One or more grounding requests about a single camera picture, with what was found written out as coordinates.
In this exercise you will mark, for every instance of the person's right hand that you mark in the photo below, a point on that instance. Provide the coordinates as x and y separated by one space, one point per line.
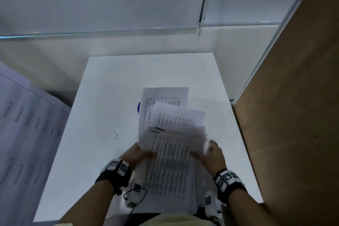
213 159

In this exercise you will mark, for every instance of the person's left hand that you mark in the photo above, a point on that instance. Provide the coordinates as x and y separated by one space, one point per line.
135 155

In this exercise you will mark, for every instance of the white printed paper sheets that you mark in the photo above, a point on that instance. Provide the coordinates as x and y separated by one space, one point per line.
169 159

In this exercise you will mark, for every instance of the person's left forearm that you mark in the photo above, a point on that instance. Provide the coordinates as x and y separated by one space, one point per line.
87 207

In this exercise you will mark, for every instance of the person's right forearm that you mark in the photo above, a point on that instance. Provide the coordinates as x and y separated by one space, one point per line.
251 212

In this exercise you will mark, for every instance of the person's cream shirt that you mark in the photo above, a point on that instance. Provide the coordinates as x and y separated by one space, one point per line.
172 220

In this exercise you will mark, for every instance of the black left wrist band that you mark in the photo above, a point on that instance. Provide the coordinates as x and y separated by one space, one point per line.
111 178

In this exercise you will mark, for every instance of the blue round sticker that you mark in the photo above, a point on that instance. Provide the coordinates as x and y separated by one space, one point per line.
138 108

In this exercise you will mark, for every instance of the brown wooden board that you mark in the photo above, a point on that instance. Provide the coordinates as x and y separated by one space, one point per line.
296 114

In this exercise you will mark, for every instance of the large printed calendar board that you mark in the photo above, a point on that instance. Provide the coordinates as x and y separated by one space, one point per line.
23 141

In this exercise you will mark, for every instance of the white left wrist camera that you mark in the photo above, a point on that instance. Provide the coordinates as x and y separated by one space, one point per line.
136 194

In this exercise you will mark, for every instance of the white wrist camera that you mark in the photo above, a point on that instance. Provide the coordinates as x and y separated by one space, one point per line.
136 194
212 204

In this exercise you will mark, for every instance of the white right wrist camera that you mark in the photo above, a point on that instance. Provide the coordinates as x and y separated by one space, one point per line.
212 204

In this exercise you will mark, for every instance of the white metal frame strip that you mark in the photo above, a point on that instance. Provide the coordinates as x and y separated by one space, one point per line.
272 40

